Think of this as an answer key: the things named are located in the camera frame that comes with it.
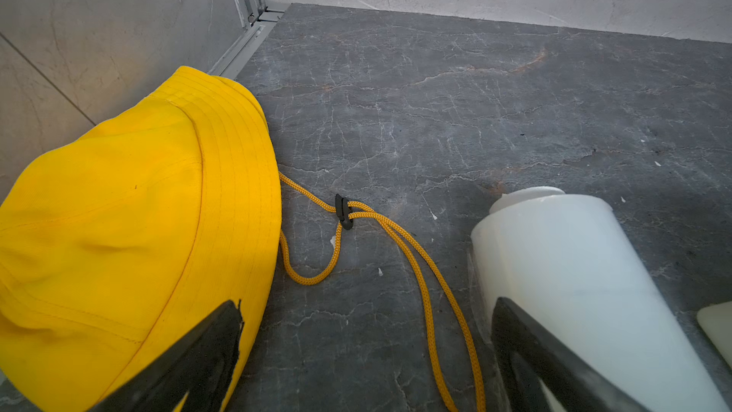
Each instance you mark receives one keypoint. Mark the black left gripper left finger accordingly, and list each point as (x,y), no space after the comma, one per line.
(194,374)

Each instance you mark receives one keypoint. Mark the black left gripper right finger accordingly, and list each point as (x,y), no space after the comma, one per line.
(529,356)

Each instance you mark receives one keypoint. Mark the white plastic wrap roll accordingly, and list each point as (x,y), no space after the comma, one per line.
(565,260)

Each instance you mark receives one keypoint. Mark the closed white wrap dispenser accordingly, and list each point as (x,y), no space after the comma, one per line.
(716,322)

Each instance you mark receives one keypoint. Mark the yellow bucket hat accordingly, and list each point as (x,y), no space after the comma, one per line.
(116,245)

